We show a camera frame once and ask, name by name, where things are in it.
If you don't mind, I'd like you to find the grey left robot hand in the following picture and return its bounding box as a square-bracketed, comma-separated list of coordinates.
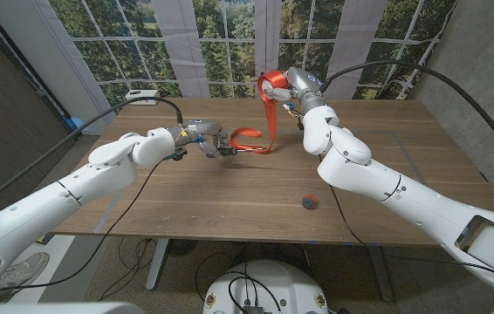
[172, 118, 239, 161]

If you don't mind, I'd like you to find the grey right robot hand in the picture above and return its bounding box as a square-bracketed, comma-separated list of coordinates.
[260, 66, 327, 115]

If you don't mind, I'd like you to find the black handled screwdriver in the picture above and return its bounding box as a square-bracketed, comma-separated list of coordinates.
[206, 146, 257, 159]

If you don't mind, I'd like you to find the orange ribbon roll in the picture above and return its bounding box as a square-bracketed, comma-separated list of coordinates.
[229, 70, 291, 155]

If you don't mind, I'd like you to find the white power strip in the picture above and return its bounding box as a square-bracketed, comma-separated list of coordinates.
[125, 89, 161, 106]

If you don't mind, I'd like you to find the printed window backdrop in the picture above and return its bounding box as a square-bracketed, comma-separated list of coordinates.
[48, 0, 457, 114]

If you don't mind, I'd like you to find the black ribbed round object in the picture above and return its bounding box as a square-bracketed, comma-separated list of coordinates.
[167, 239, 199, 257]

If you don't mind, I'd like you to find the small blue object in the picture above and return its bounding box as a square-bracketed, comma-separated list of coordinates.
[66, 116, 86, 132]

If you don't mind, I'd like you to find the white table leg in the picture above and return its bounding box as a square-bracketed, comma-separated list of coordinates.
[145, 238, 170, 292]

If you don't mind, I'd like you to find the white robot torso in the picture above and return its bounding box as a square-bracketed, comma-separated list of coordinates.
[202, 259, 329, 314]

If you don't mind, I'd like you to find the printed floor mat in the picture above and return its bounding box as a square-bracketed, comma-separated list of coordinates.
[9, 235, 76, 304]

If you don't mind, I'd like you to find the grey table leg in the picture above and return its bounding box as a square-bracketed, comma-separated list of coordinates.
[367, 244, 395, 303]

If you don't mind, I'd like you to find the grey sneaker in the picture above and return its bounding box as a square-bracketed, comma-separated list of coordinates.
[0, 251, 51, 293]

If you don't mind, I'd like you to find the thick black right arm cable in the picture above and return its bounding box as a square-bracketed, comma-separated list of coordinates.
[319, 59, 494, 175]

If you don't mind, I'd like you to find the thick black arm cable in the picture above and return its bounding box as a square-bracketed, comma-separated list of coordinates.
[0, 96, 184, 215]
[319, 59, 494, 175]

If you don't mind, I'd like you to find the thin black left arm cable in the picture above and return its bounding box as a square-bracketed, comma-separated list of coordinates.
[0, 157, 168, 302]

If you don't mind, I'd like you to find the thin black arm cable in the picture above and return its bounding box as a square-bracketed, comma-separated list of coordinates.
[0, 157, 168, 302]
[319, 154, 494, 280]

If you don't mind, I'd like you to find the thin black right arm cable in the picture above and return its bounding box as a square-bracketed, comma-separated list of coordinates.
[319, 154, 494, 280]

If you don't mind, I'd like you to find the black floor cable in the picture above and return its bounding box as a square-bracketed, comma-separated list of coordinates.
[98, 237, 157, 302]

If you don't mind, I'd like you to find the black torso cable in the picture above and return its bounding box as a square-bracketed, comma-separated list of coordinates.
[225, 270, 283, 313]

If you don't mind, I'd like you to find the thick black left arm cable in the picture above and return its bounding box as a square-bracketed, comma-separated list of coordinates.
[0, 96, 184, 215]

